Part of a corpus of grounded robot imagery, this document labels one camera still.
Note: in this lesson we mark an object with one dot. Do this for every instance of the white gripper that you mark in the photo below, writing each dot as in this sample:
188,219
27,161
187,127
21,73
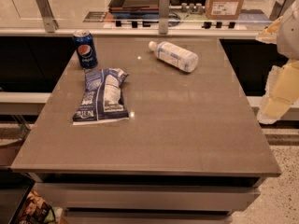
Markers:
289,32

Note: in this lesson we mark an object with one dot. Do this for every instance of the clear plastic bottle blue label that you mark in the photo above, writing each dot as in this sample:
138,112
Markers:
180,58

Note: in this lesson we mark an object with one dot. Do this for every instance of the blue white chip bag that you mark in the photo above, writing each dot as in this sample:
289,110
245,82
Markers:
102,101

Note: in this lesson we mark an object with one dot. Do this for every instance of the dark tray stack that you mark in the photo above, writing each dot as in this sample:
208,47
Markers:
143,10

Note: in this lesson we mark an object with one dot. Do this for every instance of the blue pepsi can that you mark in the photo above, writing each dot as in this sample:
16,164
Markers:
83,41

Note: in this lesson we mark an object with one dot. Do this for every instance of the middle metal glass bracket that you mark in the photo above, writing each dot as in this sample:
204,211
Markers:
163,16

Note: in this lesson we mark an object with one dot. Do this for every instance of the cardboard box with label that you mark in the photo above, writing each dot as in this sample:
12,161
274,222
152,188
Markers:
223,9

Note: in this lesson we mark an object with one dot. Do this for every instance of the right metal glass bracket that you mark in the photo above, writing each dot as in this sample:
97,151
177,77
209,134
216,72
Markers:
279,7

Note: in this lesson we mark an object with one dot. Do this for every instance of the white drawer cabinet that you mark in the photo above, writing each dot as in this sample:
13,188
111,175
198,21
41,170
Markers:
140,204

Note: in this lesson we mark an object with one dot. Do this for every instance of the metal glass bracket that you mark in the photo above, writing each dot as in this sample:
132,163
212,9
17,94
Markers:
279,7
163,16
50,24

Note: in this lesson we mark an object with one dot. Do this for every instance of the snack bags in bin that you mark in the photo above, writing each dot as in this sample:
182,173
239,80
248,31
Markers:
36,210

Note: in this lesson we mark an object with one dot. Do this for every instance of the left metal glass bracket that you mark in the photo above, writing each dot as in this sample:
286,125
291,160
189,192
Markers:
50,24

